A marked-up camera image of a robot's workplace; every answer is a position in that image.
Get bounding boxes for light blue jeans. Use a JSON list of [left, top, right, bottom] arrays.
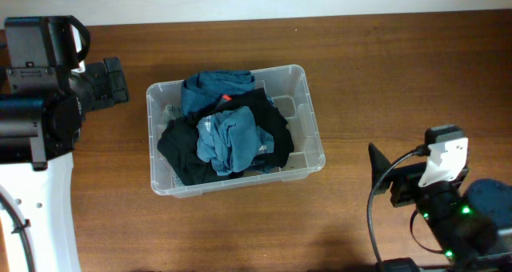
[[162, 104, 184, 188]]

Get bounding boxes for black cloth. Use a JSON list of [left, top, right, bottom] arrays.
[[188, 88, 294, 168], [157, 117, 244, 186]]

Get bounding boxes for dark blue jeans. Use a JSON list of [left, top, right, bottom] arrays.
[[179, 69, 281, 175]]

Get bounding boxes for light blue cloth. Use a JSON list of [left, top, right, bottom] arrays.
[[197, 106, 274, 176]]

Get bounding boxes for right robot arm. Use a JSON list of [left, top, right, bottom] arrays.
[[366, 138, 511, 271]]

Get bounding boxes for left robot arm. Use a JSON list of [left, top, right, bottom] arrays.
[[1, 56, 130, 271]]

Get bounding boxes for clear plastic storage bin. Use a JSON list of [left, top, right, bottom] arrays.
[[146, 64, 326, 198]]

